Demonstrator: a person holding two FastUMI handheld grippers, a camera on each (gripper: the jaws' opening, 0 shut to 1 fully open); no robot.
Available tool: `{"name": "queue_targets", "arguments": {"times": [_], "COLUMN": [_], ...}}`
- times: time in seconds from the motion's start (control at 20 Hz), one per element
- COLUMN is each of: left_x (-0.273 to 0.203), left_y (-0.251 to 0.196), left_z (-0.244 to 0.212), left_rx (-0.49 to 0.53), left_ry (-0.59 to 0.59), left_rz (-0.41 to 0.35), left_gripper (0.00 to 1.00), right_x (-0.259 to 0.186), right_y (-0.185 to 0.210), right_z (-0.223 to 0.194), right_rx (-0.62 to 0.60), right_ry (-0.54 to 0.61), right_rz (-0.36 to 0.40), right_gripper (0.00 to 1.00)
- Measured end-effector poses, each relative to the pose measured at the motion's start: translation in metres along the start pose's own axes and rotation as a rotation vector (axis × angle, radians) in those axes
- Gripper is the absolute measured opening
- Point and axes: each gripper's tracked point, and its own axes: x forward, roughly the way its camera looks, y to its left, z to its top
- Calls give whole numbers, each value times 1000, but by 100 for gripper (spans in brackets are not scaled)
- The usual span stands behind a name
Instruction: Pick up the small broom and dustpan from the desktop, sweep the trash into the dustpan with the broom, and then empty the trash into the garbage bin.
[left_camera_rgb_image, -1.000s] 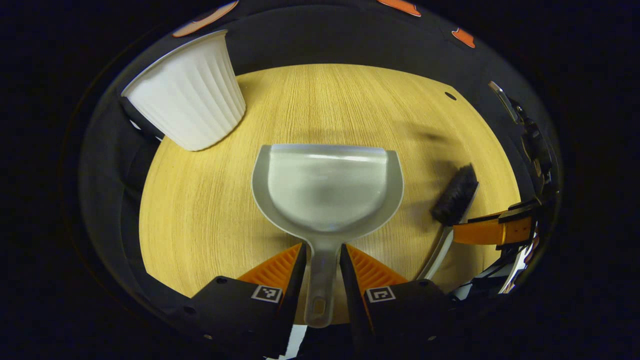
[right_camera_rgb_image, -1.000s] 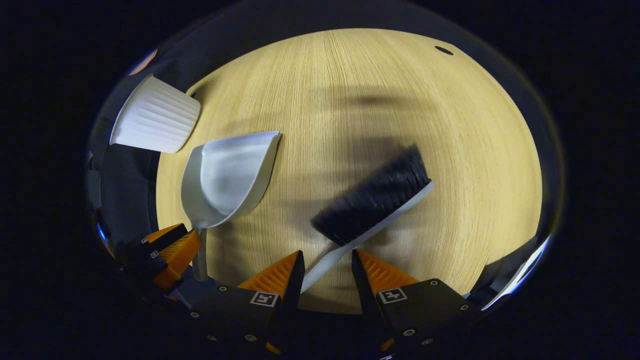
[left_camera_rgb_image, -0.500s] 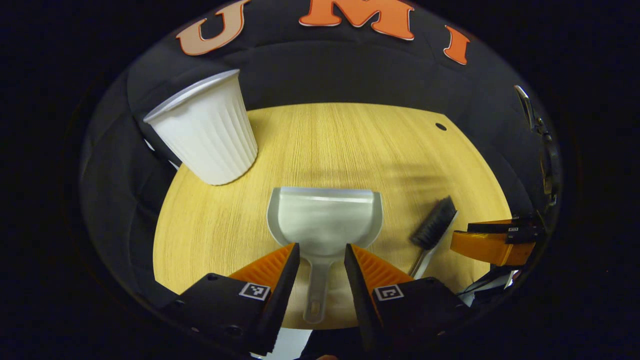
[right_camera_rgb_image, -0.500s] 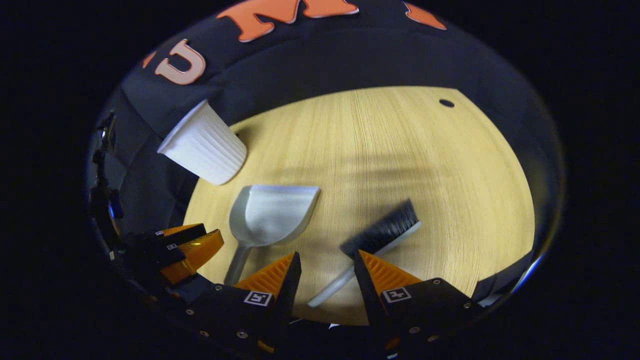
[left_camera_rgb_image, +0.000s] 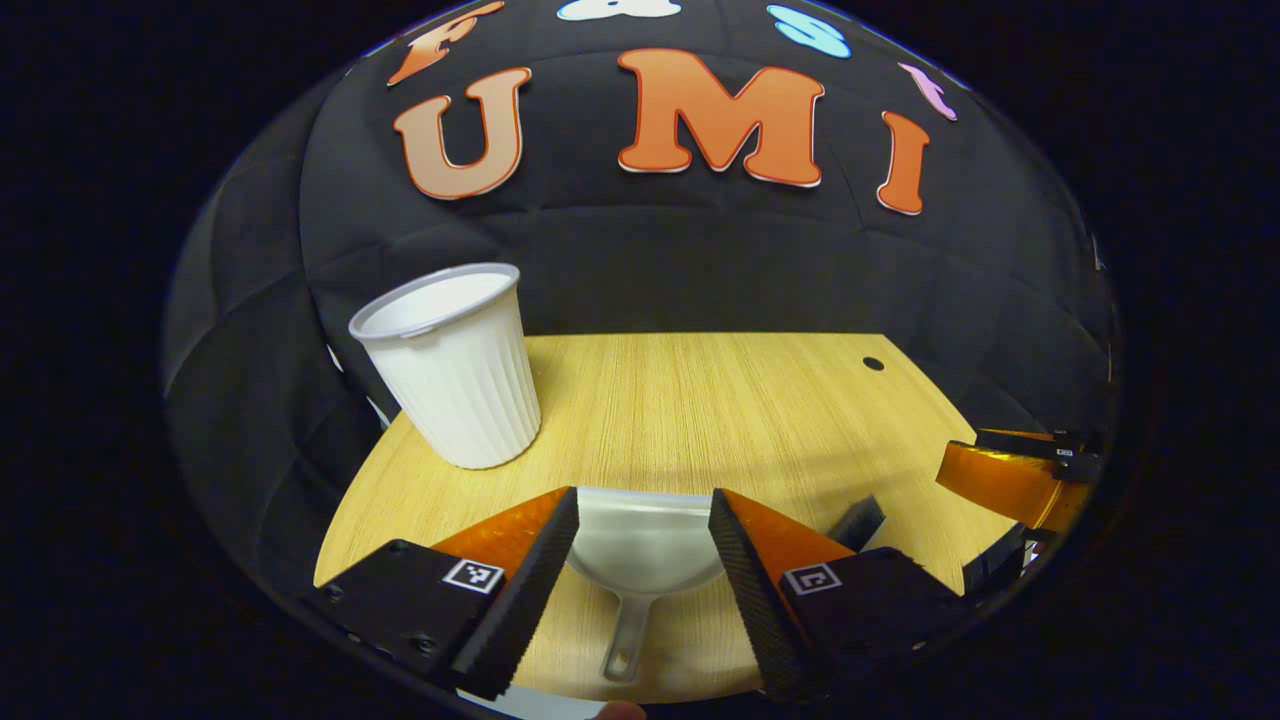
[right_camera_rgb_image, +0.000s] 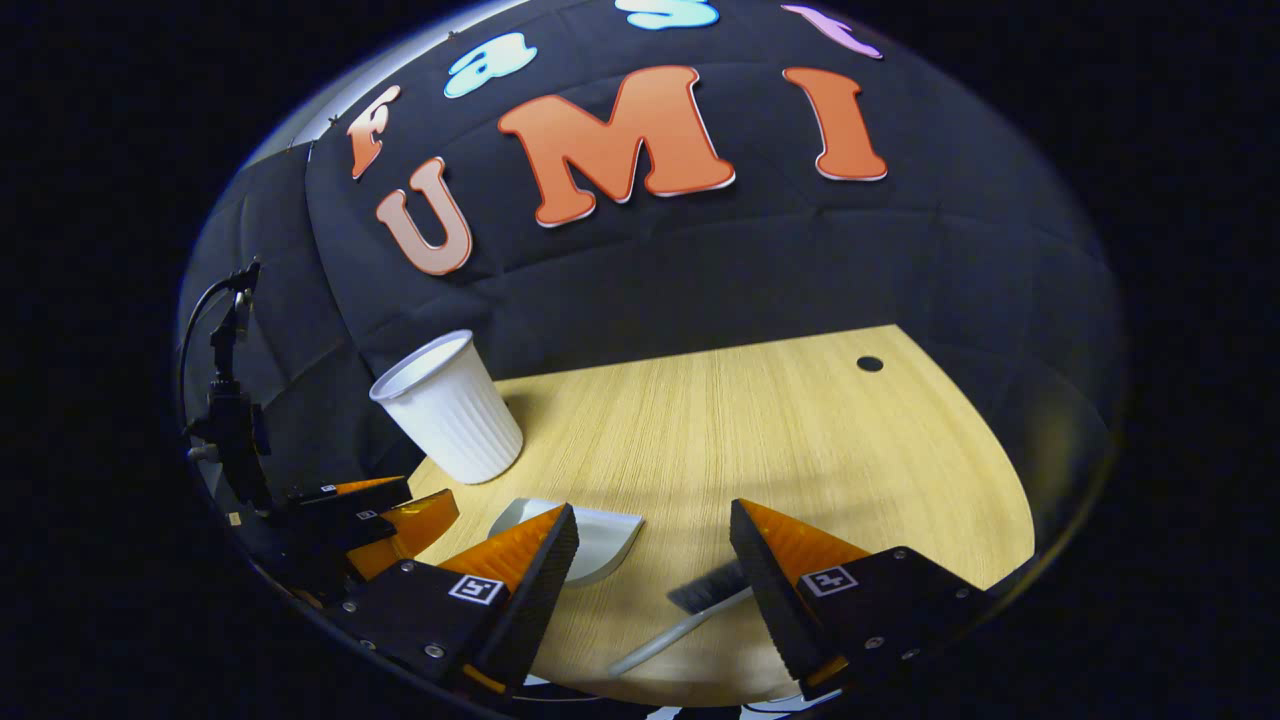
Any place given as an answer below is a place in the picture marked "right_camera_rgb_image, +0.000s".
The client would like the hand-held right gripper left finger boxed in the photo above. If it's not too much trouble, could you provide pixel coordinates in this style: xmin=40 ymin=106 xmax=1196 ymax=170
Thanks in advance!
xmin=325 ymin=503 xmax=581 ymax=696

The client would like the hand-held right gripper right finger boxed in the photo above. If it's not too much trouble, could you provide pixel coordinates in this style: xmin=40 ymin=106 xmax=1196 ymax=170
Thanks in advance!
xmin=730 ymin=498 xmax=991 ymax=701

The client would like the small white broom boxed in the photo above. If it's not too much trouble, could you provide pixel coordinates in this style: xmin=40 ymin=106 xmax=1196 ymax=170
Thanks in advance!
xmin=608 ymin=560 xmax=756 ymax=679

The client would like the grey plastic dustpan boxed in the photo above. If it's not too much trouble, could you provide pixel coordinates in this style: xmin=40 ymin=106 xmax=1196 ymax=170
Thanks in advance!
xmin=487 ymin=497 xmax=645 ymax=588

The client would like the white ribbed garbage bin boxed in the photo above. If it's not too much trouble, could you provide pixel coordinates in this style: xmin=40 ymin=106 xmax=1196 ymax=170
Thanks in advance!
xmin=369 ymin=329 xmax=525 ymax=486

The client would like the wooden desktop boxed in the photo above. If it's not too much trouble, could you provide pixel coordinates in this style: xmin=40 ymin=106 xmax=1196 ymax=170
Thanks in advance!
xmin=405 ymin=324 xmax=1036 ymax=706

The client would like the black backdrop cloth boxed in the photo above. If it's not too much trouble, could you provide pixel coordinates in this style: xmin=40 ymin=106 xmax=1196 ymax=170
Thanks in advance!
xmin=175 ymin=0 xmax=1126 ymax=561

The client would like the black stand with cable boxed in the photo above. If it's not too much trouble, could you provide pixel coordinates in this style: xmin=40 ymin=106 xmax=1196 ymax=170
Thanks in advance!
xmin=178 ymin=258 xmax=276 ymax=511

